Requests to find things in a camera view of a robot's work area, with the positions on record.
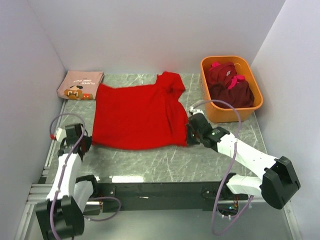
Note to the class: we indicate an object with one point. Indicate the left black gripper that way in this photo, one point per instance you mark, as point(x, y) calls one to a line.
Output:
point(88, 142)

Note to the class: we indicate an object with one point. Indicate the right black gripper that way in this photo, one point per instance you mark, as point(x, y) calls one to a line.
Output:
point(190, 140)

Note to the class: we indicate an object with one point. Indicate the bright red t-shirt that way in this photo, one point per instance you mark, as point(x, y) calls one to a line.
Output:
point(141, 117)

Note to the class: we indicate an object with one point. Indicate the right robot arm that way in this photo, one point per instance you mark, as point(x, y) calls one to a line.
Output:
point(275, 179)

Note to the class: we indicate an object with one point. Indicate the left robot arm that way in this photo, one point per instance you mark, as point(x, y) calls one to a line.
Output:
point(60, 216)

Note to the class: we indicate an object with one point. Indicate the folded pink graphic t-shirt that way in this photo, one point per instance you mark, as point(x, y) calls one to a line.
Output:
point(80, 85)

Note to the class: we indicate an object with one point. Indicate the orange plastic basket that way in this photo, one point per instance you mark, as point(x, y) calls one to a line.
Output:
point(217, 114)

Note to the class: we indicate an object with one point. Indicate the dark red t-shirt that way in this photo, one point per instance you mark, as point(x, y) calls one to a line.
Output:
point(240, 96)

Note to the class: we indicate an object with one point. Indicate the maroon t-shirt with pink collar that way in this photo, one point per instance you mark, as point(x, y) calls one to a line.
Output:
point(225, 74)

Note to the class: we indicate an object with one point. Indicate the black base crossbar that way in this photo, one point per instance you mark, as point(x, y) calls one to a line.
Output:
point(149, 196)

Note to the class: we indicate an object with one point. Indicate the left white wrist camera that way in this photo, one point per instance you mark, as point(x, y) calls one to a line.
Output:
point(59, 134)

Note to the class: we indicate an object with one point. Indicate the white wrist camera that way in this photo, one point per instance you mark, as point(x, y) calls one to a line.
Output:
point(59, 134)
point(192, 111)

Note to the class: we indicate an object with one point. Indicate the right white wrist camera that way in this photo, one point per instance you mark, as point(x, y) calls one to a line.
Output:
point(192, 111)

